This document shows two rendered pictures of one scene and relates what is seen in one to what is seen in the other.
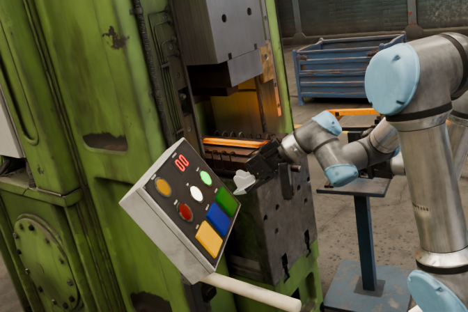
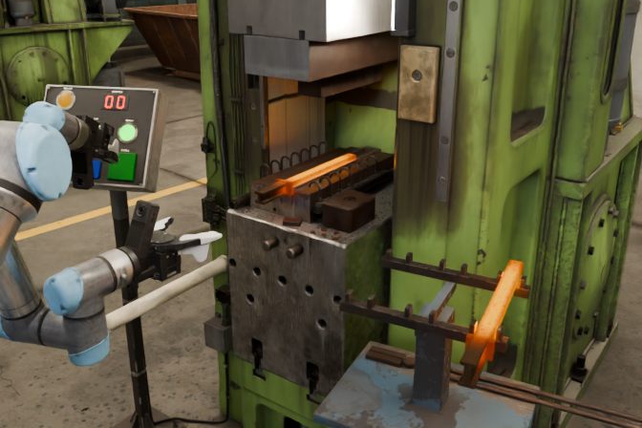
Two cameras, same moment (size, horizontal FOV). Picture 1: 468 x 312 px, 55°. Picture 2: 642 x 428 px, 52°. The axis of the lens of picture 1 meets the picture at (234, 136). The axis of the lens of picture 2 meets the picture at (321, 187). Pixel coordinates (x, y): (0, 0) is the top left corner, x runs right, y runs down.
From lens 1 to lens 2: 2.33 m
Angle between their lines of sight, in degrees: 80
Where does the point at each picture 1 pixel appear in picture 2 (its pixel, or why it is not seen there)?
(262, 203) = (230, 240)
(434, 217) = not seen: outside the picture
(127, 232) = not seen: hidden behind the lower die
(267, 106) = (408, 163)
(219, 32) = not seen: outside the picture
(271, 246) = (236, 305)
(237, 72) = (257, 57)
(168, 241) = not seen: hidden behind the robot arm
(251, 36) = (296, 16)
